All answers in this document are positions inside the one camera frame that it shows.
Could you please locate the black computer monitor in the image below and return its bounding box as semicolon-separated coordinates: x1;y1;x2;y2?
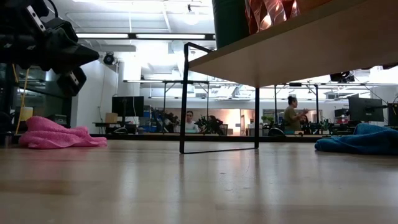
348;96;385;123
387;103;398;127
111;96;145;118

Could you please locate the black metal table frame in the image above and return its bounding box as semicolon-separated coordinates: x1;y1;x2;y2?
91;133;330;143

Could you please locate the cardboard box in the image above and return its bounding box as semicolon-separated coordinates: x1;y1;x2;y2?
104;112;119;124

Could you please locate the pink towel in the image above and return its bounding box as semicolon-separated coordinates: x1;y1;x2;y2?
18;116;108;150

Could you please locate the orange faceted tumbler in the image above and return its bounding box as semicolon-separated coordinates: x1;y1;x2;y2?
244;0;301;35

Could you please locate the wooden shelf with black legs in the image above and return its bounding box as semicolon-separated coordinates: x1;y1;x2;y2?
179;0;398;155

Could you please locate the black dome camera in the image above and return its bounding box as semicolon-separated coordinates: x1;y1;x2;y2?
103;52;116;66

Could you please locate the dark green cup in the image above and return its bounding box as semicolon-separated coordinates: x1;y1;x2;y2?
211;0;249;49

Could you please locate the person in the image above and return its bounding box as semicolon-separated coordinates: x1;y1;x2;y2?
283;95;309;131
185;110;200;133

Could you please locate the ceiling strip light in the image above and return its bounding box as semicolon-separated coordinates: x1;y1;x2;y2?
76;32;129;39
136;33;206;40

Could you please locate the blue towel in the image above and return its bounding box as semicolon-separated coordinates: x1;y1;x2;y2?
314;123;398;156

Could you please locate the cream cylindrical container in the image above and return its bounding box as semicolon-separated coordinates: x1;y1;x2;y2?
19;106;34;121

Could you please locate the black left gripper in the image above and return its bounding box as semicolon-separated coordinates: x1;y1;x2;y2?
12;0;100;96

